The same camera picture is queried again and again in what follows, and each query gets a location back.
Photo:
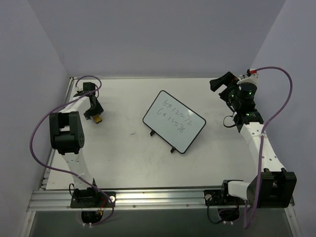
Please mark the aluminium front rail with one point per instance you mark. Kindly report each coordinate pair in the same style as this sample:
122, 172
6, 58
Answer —
137, 199

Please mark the aluminium left side rail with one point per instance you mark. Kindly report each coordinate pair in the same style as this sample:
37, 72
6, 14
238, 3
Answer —
55, 124

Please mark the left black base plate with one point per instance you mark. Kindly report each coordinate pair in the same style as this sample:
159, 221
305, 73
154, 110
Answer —
91, 198

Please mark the yellow black whiteboard eraser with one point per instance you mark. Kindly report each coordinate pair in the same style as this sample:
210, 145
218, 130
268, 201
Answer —
97, 118

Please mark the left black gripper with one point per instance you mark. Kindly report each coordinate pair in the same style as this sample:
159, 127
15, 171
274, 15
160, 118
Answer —
93, 108

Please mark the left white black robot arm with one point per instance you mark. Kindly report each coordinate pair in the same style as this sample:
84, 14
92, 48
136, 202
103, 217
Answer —
67, 137

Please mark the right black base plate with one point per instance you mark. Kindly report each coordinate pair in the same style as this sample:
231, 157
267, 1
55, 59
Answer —
220, 196

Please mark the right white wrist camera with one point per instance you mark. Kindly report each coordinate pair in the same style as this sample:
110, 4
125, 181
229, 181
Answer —
251, 76

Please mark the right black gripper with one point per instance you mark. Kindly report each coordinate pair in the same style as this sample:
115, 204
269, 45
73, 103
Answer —
227, 88

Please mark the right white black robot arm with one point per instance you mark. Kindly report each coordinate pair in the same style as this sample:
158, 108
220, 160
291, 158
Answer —
273, 185

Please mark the small black-framed whiteboard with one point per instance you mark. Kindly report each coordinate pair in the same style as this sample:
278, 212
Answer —
173, 121

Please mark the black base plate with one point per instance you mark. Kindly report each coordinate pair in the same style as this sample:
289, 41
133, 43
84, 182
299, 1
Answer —
91, 198
220, 196

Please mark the aluminium rail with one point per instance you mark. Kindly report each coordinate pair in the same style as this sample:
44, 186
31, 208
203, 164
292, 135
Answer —
137, 199
55, 124

